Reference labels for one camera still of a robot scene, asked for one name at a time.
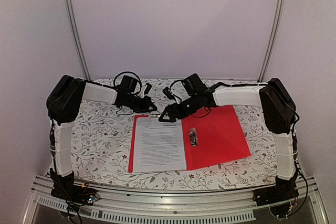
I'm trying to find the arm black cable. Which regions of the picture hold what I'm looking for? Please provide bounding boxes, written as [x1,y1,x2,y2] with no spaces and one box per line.
[217,82,268,91]
[112,71,144,96]

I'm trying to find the right aluminium frame post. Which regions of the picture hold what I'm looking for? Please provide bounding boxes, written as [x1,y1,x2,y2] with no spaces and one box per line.
[258,0,285,82]

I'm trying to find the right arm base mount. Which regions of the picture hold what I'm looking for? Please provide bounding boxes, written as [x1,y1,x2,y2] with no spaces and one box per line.
[253,176,299,219]

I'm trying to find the left aluminium frame post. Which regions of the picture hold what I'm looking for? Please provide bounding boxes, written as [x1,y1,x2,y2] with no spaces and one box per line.
[64,0,91,80]

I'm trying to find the printed white paper sheets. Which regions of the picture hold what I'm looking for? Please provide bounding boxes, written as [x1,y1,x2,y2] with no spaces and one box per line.
[129,116,187,173]

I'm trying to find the spine metal folder clip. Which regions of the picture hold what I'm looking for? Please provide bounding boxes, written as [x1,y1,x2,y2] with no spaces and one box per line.
[188,128,198,147]

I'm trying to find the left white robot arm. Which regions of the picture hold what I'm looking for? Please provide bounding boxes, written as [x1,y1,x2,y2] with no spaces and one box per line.
[46,75,157,177]

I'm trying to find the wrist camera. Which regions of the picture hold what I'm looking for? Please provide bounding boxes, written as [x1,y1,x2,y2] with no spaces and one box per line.
[162,87,176,101]
[141,83,152,97]

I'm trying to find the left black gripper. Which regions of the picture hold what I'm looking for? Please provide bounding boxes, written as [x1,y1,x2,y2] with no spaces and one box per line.
[126,94,157,114]

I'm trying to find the aluminium frame post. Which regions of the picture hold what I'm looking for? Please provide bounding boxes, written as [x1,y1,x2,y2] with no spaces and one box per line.
[258,0,285,82]
[64,0,91,80]

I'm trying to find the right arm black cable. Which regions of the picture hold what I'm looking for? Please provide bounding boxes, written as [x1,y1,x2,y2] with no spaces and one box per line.
[217,82,268,91]

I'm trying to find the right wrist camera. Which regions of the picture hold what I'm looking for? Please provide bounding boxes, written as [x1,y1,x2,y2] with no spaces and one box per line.
[162,87,176,101]

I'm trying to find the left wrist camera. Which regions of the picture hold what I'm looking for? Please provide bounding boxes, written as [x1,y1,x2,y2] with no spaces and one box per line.
[141,83,152,97]

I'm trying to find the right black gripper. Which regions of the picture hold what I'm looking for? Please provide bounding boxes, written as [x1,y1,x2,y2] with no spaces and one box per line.
[160,94,201,122]

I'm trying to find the red file folder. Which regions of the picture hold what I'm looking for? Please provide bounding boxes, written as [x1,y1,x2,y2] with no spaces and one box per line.
[128,105,252,174]

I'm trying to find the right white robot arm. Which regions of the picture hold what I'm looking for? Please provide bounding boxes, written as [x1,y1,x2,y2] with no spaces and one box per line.
[159,74,299,201]

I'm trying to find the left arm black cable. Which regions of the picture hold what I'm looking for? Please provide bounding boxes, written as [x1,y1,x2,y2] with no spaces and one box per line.
[112,71,144,96]

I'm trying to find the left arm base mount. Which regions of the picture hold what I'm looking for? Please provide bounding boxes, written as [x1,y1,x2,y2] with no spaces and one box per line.
[50,168,100,206]

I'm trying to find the aluminium front rail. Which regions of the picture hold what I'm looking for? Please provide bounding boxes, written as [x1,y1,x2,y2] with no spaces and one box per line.
[23,175,331,223]

